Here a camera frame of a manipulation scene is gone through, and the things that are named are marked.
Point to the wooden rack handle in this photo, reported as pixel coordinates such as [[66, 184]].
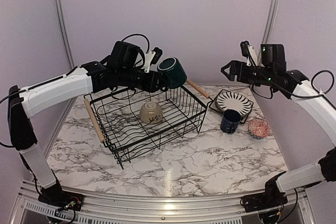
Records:
[[197, 88], [94, 121]]

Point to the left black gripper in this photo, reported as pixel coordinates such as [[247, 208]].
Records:
[[151, 84]]

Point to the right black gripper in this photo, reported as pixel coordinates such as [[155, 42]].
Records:
[[240, 73]]

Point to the left wooden rack handle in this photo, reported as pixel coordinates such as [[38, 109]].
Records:
[[94, 121]]

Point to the black wire dish rack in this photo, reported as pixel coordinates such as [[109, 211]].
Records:
[[127, 137]]

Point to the left aluminium corner post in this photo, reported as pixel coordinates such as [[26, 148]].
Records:
[[64, 34]]

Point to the square floral black-backed plate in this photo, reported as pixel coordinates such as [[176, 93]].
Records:
[[243, 119]]

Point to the aluminium corner post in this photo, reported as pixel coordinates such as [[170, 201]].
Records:
[[64, 34], [263, 20]]

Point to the beige ceramic bowl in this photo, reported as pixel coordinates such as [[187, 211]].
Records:
[[151, 113]]

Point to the white striped round plate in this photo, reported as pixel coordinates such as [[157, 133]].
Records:
[[228, 100]]

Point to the navy blue mug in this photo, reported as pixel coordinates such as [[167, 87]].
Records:
[[230, 121]]

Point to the right wooden rack handle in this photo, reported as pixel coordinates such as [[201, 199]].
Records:
[[197, 88]]

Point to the aluminium front frame rail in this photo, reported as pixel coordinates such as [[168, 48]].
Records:
[[113, 208]]

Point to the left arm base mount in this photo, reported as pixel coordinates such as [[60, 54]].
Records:
[[56, 196]]

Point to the right aluminium corner post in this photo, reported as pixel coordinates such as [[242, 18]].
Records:
[[263, 20]]

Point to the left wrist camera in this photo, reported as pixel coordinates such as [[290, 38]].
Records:
[[152, 58]]

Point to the dark green mug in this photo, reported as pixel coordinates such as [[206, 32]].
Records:
[[173, 70]]

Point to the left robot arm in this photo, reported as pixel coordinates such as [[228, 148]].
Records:
[[126, 66]]

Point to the grey reindeer round plate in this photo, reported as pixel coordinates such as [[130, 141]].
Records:
[[215, 105]]

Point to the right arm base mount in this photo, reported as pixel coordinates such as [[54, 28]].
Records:
[[270, 197]]

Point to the blue white patterned bowl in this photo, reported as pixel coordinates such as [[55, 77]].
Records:
[[258, 128]]

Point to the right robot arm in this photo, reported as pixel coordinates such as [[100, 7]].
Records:
[[295, 86]]

